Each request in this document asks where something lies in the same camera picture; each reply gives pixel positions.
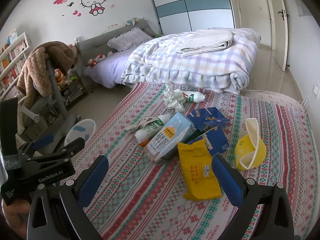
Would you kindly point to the torn blue cookie box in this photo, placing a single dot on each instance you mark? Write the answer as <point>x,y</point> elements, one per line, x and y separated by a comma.
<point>209,123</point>

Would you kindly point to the white paper wrapper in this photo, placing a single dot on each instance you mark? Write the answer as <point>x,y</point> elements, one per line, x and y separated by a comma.
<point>142,123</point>

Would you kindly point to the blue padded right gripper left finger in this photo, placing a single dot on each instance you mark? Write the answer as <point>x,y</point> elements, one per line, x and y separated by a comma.
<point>90,179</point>

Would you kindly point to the white room door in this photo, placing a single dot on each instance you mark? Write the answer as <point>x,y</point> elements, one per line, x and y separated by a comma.
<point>281,37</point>

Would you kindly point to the white red-label AD bottle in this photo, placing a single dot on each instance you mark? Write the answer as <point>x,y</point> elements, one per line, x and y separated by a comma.
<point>191,96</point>

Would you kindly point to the yellow snack wrapper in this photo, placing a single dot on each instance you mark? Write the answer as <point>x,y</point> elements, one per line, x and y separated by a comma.
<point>196,166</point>

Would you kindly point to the white teal wardrobe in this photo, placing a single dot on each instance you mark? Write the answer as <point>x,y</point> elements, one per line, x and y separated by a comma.
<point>177,16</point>

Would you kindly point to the white bookshelf with books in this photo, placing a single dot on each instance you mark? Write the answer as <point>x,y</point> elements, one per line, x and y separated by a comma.
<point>12,61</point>

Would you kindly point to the white green-label yogurt bottle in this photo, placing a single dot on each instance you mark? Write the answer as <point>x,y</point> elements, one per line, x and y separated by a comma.
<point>145,134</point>

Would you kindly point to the grey swivel chair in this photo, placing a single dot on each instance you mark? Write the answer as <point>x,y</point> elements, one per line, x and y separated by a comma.
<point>64,123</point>

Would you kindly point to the lavender bed mattress sheet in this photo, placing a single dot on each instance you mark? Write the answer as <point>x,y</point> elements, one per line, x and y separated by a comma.
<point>109,71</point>

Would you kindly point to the low shelf with plush toys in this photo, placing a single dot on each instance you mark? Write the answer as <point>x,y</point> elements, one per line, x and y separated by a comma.
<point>70,86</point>

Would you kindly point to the wall power socket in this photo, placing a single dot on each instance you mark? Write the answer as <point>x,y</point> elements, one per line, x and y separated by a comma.
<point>316,90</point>

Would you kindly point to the plaid pillow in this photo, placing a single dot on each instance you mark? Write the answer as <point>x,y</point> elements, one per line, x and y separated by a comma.
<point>131,39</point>

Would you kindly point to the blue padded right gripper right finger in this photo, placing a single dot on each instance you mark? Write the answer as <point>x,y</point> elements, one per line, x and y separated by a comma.
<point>230,179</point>

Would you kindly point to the person's left hand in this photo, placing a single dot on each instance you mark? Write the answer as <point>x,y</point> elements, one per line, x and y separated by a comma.
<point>13,216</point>

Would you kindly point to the grey upholstered headboard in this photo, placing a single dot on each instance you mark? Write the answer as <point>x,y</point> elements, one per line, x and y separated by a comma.
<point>92,47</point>

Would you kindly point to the plaid folded quilt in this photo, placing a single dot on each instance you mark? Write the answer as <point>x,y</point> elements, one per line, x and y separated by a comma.
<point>162,60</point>

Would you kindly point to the white plastic trash bin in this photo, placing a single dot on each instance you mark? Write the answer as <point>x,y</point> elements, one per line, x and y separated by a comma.
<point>83,129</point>

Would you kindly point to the folded white towel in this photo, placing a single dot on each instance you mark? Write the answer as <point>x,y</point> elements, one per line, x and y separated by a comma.
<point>205,41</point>

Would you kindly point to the white tissue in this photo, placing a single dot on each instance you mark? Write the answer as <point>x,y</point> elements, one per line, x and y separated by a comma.
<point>174,99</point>

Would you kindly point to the patterned red green bedsheet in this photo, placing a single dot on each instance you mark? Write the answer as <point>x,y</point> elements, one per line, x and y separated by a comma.
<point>140,200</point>

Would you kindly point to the Hello Kitty plush toy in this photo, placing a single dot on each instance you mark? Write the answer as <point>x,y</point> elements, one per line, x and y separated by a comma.
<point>99,58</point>

